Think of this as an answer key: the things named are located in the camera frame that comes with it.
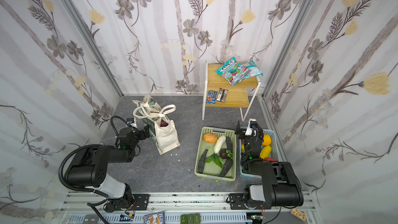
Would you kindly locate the cream canvas grocery bag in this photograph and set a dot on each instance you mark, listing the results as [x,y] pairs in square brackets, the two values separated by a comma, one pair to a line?
[151,113]

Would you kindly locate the mangosteen dark brown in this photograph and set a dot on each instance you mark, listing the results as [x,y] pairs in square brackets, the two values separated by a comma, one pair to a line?
[225,153]

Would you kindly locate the printed card box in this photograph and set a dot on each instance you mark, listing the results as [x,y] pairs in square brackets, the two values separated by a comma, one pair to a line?
[155,218]

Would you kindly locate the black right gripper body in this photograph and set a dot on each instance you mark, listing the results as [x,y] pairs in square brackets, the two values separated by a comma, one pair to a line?
[246,134]

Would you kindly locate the yellow banana mango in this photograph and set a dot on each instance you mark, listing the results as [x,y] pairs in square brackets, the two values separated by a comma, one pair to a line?
[265,152]

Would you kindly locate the yellow lemon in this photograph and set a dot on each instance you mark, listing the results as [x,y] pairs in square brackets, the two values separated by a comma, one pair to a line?
[267,140]

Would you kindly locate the dark cucumber left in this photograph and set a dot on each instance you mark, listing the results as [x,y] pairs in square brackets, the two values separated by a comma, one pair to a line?
[202,161]

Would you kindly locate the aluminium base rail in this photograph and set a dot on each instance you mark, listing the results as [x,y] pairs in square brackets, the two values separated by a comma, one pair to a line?
[213,207]

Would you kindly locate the light teal snack bag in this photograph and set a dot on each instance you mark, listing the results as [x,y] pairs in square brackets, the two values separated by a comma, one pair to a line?
[253,70]

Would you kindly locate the white radish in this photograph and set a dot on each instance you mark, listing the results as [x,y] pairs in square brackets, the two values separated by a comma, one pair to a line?
[219,143]

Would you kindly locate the green leafy vegetable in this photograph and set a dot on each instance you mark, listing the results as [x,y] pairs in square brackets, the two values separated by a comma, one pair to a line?
[216,159]

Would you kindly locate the blue candy bag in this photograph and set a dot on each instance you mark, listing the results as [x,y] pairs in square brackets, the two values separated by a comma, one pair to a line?
[211,97]

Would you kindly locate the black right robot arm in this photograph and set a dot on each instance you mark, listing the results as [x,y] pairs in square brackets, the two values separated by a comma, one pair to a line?
[279,185]

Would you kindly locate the orange bread roll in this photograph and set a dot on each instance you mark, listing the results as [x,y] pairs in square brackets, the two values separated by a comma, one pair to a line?
[210,138]

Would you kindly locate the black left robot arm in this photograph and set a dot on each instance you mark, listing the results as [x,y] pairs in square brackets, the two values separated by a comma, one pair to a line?
[85,168]

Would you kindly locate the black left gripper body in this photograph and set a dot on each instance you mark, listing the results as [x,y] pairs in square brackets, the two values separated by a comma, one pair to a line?
[144,132]

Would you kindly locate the brown chocolate bar pack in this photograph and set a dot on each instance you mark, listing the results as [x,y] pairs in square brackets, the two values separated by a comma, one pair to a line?
[222,95]

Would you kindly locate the white wooden two-tier shelf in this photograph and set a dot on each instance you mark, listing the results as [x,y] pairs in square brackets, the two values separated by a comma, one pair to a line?
[241,95]

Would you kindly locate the green button pad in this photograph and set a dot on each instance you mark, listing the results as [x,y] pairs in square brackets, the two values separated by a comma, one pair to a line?
[190,219]

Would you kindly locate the dark cucumber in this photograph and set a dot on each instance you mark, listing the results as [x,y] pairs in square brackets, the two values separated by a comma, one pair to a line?
[227,166]
[202,161]

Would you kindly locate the blue plastic basket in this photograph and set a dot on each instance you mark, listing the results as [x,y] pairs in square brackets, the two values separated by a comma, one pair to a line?
[273,154]

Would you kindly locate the dark cucumber right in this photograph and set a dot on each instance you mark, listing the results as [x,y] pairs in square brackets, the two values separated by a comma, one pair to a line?
[227,166]

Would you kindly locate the small wooden block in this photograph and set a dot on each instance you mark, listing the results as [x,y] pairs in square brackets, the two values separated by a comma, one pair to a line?
[298,214]

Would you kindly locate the green plastic basket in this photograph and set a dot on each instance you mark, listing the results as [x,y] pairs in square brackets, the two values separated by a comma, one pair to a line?
[211,170]

